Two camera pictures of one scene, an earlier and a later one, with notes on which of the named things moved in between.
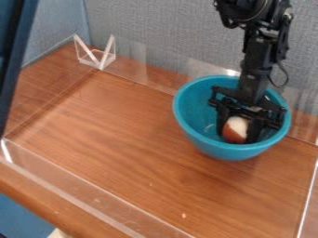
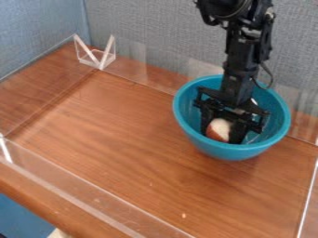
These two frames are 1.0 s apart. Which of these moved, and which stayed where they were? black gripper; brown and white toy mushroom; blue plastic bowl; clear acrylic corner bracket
Moved: brown and white toy mushroom; black gripper
Stayed: blue plastic bowl; clear acrylic corner bracket
